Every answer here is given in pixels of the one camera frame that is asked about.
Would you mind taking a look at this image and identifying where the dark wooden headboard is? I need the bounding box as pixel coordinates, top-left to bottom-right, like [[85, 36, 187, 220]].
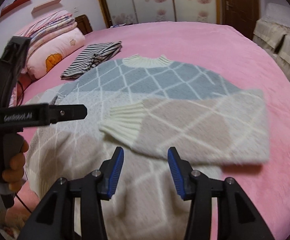
[[75, 15, 93, 35]]

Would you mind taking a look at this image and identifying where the red wall shelf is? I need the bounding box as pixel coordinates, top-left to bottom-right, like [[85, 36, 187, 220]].
[[0, 0, 30, 18]]

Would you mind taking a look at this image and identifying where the stack of folded pink quilts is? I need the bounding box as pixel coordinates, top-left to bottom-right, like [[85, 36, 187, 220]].
[[15, 10, 77, 58]]

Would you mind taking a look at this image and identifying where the floral sliding wardrobe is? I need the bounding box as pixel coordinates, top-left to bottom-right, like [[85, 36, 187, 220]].
[[99, 0, 221, 27]]

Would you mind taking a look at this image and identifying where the folded black white striped garment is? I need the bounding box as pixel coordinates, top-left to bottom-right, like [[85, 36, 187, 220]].
[[60, 41, 122, 80]]

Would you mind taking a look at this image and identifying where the pink pillow with orange print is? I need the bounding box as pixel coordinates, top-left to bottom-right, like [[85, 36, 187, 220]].
[[26, 28, 85, 79]]

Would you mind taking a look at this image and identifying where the dark brown wooden door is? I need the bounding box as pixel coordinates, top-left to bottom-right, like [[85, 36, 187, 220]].
[[222, 0, 260, 40]]

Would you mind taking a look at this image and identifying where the person's left hand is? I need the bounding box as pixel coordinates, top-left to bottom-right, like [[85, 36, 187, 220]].
[[2, 141, 29, 193]]

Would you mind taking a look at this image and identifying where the grey beige diamond knit sweater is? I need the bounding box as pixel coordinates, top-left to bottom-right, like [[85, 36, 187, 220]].
[[26, 56, 270, 239]]

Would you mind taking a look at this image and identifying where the beige covered furniture with lace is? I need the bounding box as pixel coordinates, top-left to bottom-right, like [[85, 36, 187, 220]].
[[252, 3, 290, 100]]

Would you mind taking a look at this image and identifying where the pink wall shelf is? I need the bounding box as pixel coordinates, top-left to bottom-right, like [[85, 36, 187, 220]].
[[31, 0, 62, 14]]

